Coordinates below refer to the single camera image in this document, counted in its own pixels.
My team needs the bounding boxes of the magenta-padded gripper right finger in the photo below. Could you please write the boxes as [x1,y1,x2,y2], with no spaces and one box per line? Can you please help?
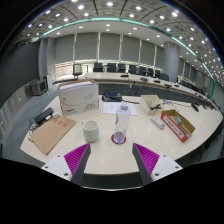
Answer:
[132,143,184,186]

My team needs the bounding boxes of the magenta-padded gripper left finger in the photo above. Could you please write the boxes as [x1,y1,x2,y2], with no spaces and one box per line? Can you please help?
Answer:
[40,142,92,186]

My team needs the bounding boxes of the clear plastic water bottle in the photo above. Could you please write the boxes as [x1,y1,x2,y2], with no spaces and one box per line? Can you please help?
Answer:
[113,102,132,145]

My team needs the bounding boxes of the white ceramic mug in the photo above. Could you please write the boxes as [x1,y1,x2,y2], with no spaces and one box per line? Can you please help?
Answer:
[81,119,100,143]

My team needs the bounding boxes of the brown paper envelope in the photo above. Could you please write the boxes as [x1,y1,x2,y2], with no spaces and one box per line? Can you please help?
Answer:
[29,115,78,156]

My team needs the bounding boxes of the flat round red coaster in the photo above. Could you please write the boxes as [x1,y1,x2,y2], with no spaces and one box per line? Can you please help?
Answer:
[110,133,128,146]

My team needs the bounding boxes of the white remote control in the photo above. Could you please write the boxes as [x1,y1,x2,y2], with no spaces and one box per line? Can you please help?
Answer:
[150,115,166,130]

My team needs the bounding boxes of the open red cardboard box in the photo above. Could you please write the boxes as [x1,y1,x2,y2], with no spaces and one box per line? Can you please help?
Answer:
[160,109,197,144]

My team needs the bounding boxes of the black power adapter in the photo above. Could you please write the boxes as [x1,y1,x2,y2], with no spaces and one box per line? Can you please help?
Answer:
[34,107,55,126]

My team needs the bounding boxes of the small open white box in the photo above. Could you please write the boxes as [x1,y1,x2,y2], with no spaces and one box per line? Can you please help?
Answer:
[138,94,165,116]

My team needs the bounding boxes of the white paper sheet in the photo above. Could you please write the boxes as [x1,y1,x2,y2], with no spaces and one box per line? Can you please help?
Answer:
[101,101,139,117]

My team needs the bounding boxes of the white paper ream box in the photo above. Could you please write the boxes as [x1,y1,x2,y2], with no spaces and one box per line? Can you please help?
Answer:
[57,78,100,117]

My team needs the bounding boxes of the black desk phone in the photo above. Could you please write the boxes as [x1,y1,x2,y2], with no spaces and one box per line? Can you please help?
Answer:
[101,89,123,103]

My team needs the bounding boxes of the grey CRT monitor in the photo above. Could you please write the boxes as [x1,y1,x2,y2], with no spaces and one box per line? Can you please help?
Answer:
[30,78,49,97]

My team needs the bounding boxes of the long curved conference table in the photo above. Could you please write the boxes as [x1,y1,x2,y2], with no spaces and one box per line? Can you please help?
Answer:
[79,71,218,108]

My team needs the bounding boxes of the row of black office chairs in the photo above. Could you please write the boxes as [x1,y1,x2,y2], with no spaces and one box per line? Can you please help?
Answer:
[92,62,171,82]

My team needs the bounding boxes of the round ceiling lights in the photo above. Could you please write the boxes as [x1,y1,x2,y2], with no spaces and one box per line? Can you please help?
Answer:
[24,0,224,73]

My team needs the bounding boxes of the black cable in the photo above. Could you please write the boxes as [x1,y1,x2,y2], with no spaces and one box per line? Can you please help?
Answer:
[27,117,38,143]

